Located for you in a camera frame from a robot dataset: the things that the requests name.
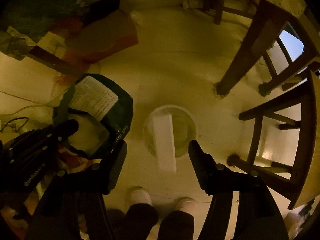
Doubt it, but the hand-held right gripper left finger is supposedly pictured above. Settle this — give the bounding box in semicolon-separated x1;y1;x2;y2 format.
24;139;128;240

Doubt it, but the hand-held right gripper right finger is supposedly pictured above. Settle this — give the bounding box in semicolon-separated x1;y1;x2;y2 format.
188;139;290;240

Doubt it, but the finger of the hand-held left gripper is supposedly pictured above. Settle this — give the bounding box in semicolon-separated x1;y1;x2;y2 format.
44;119;79;141

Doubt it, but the clear plastic cup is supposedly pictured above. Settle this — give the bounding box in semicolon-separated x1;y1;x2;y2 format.
143;104;197;158

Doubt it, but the white carton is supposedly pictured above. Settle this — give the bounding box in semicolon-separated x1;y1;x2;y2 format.
152;114;177;173

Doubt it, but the dark green bag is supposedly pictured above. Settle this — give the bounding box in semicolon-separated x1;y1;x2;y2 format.
52;74;134;160

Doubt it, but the red and white packet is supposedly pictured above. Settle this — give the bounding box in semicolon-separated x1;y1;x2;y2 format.
58;144;101;174

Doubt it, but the person's left shoe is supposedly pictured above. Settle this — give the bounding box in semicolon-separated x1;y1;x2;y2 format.
126;186;153;207

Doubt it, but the person's shoe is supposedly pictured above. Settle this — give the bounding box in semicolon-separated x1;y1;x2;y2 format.
126;186;153;207
174;197;197;214

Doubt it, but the person's right shoe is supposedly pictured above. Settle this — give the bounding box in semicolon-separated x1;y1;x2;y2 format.
174;197;197;214

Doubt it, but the printed white paper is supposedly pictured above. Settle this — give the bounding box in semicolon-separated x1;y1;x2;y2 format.
69;76;119;120

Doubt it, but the person's right leg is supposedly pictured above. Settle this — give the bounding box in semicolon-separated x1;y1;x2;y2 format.
157;210;195;240

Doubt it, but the orange cardboard box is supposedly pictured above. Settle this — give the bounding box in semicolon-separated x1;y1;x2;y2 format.
59;9;139;64

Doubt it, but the wooden chair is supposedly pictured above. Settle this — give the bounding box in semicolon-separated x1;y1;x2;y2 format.
203;0;258;26
227;69;320;211

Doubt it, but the wooden table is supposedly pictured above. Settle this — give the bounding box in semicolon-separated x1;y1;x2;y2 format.
120;0;320;98

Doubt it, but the green printed cloth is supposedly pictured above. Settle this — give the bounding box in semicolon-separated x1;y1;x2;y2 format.
0;0;122;60

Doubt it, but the black cable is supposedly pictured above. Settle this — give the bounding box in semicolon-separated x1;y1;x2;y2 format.
0;117;30;133

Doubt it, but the white cable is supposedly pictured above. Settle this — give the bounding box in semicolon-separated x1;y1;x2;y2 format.
0;104;54;120

